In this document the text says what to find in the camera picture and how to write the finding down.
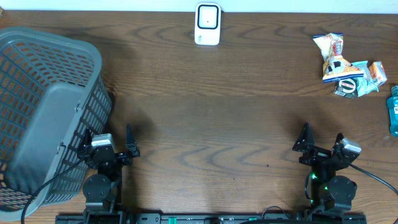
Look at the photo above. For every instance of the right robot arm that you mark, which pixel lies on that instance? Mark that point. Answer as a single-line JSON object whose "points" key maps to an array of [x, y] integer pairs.
{"points": [[330, 193]]}

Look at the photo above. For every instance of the blue mouthwash bottle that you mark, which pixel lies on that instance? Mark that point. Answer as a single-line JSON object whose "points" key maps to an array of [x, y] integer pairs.
{"points": [[392, 108]]}

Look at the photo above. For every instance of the yellow snack bag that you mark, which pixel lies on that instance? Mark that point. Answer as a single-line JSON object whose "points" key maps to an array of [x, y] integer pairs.
{"points": [[335, 67]]}

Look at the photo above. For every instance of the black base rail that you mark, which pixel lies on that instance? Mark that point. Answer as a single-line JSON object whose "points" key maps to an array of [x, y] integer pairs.
{"points": [[155, 218]]}

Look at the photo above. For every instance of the teal tissue packet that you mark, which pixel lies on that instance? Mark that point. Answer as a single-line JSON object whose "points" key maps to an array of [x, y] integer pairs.
{"points": [[364, 84]]}

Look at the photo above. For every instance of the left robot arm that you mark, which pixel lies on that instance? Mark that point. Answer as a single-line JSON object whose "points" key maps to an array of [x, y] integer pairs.
{"points": [[103, 190]]}

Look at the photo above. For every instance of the small orange box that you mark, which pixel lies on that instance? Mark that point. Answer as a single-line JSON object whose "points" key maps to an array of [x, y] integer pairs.
{"points": [[378, 75]]}

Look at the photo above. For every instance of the small green box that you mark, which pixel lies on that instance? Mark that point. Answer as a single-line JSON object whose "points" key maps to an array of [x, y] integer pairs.
{"points": [[346, 88]]}

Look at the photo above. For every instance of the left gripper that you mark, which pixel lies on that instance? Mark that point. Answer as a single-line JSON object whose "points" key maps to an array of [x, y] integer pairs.
{"points": [[125, 158]]}

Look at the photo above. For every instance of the white barcode scanner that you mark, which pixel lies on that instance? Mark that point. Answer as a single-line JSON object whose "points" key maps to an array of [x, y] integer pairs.
{"points": [[207, 29]]}

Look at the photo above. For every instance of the grey plastic basket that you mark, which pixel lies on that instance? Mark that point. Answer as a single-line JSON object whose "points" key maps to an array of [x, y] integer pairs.
{"points": [[51, 91]]}

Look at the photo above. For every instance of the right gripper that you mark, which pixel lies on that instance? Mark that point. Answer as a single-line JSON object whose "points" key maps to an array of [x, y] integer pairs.
{"points": [[318, 153]]}

